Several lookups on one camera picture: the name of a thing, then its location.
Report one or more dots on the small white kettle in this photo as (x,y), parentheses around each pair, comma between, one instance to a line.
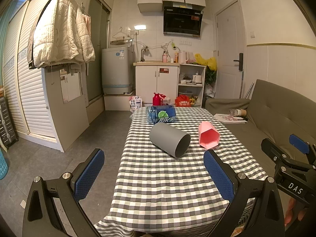
(196,78)

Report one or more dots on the pink soap bottle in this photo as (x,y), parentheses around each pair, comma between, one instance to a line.
(164,58)

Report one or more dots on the white open shelf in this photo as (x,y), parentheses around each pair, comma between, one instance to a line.
(204,86)

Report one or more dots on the black range hood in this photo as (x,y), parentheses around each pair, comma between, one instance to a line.
(181,22)

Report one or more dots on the person's right hand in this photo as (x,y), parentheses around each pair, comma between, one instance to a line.
(291,211)

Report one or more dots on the white door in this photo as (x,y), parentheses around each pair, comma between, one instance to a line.
(228,42)

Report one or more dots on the white platform box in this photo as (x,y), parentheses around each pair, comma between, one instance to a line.
(116,102)

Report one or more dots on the grey checkered tablecloth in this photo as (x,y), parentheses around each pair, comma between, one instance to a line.
(160,185)

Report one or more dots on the white quilted jacket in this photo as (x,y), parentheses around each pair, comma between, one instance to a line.
(59,34)

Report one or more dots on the glass sliding door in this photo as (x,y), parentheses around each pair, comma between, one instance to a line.
(95,54)

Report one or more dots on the green plant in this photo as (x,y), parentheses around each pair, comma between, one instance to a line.
(211,76)

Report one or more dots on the grey cup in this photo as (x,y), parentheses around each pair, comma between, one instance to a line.
(167,138)

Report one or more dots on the olive fabric sofa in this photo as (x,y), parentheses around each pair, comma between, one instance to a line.
(261,114)

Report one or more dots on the metal faucet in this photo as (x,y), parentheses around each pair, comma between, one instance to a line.
(143,53)

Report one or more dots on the brown paper cup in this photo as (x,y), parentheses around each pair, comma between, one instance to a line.
(240,112)

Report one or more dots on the red thermos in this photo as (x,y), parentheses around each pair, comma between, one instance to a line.
(156,100)

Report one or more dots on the dark ribbed suitcase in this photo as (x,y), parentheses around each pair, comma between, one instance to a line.
(6,128)

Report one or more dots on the white wooden board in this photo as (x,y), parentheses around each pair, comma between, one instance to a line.
(71,118)

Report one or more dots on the white printed packet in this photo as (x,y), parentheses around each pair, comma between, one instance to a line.
(135,102)

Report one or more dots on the orange plastic bag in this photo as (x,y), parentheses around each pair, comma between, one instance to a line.
(183,101)

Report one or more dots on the white sink cabinet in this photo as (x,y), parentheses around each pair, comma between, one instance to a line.
(150,84)

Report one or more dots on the white shutter wardrobe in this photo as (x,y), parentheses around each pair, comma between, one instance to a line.
(27,91)

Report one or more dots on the pink cup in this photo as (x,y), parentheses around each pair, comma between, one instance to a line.
(207,134)

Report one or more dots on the white washing machine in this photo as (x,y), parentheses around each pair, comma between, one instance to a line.
(117,71)

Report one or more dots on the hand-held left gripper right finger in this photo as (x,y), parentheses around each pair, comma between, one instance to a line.
(218,175)

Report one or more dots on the white electric kettle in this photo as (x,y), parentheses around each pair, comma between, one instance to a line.
(182,57)

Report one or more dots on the printed paper sheets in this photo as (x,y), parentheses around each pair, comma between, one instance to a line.
(228,118)

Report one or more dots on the yellow plastic bag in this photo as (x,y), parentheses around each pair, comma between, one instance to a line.
(208,63)

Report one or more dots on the metal pole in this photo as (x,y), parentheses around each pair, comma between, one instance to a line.
(248,90)

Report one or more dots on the orange bottle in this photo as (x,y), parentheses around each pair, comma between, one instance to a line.
(176,58)

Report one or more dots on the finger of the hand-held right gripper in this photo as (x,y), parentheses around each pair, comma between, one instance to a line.
(274,149)
(298,141)

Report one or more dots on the white wall outlets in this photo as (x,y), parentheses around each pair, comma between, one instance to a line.
(185,42)

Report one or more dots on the teal plastic basket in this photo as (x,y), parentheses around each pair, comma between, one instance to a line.
(3,165)

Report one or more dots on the blue plastic bottle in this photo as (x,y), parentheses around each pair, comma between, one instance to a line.
(161,114)

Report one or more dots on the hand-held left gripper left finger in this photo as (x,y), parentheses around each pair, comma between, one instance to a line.
(90,175)

